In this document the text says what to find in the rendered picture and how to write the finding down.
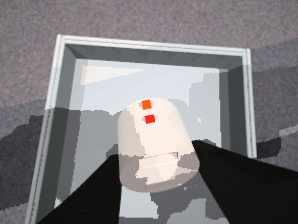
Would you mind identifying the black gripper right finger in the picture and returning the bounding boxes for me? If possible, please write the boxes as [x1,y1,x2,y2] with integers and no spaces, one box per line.
[191,140,298,224]

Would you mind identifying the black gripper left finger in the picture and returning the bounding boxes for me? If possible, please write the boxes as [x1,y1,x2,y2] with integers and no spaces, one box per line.
[36,154,122,224]

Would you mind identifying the white cylinder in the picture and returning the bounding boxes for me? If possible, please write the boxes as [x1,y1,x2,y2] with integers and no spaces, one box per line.
[117,98,200,193]

